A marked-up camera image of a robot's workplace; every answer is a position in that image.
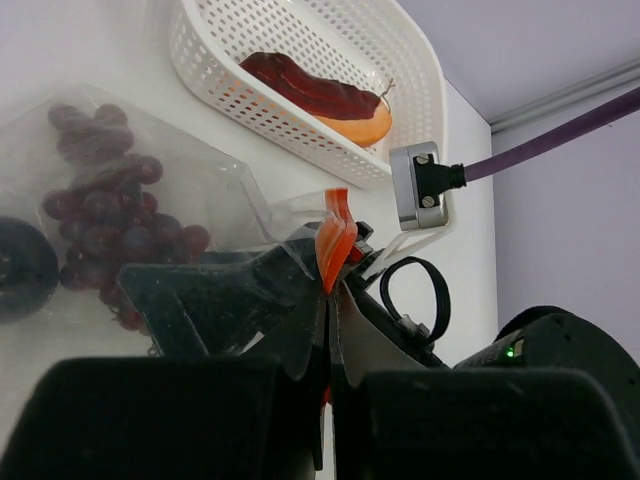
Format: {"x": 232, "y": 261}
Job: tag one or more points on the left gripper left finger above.
{"x": 220, "y": 417}

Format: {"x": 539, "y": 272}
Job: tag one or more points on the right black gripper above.
{"x": 373, "y": 298}

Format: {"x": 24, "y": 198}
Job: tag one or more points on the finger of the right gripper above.
{"x": 224, "y": 302}

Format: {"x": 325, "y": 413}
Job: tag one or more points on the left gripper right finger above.
{"x": 396, "y": 419}

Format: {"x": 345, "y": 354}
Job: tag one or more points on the fake orange food piece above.
{"x": 361, "y": 116}

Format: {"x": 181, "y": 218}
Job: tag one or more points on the fake purple grapes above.
{"x": 107, "y": 214}

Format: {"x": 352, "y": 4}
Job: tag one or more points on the clear zip top bag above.
{"x": 199, "y": 186}

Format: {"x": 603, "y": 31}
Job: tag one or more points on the fake black food piece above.
{"x": 29, "y": 269}

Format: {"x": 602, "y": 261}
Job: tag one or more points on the white perforated plastic basket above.
{"x": 372, "y": 45}

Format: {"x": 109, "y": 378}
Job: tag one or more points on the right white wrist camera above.
{"x": 416, "y": 208}

